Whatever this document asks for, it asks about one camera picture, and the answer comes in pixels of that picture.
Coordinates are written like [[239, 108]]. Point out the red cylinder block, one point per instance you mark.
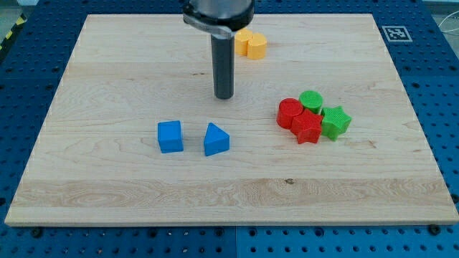
[[288, 108]]

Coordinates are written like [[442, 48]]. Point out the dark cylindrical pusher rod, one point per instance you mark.
[[223, 67]]

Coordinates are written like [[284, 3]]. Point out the blue cube block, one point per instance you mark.
[[169, 136]]

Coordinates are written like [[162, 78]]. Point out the green star block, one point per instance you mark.
[[335, 122]]

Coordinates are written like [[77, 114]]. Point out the green cylinder block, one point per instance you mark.
[[311, 100]]

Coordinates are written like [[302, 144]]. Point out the yellow black hazard tape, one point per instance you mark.
[[12, 34]]

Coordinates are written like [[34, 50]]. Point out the grey robot arm flange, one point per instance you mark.
[[219, 18]]

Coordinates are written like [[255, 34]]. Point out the blue triangle block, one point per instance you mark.
[[215, 140]]

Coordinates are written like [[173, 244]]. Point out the red star block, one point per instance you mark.
[[307, 127]]

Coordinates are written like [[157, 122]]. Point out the white fiducial marker tag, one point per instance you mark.
[[396, 34]]

